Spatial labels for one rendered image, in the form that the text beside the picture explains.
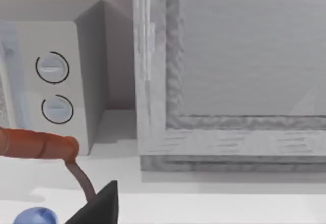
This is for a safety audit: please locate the round pale microwave knob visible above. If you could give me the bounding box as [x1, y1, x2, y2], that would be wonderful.
[41, 94, 74, 125]
[35, 51, 70, 85]

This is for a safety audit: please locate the orange handle with brown stem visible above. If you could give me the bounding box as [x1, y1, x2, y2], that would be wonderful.
[0, 126, 97, 204]

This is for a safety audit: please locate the pale microwave oven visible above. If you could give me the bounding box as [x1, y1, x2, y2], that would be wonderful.
[0, 0, 136, 156]

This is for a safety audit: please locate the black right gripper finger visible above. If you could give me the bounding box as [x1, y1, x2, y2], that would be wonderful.
[64, 180, 119, 224]

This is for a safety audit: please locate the blue rounded object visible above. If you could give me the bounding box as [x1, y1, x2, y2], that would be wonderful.
[12, 207, 58, 224]

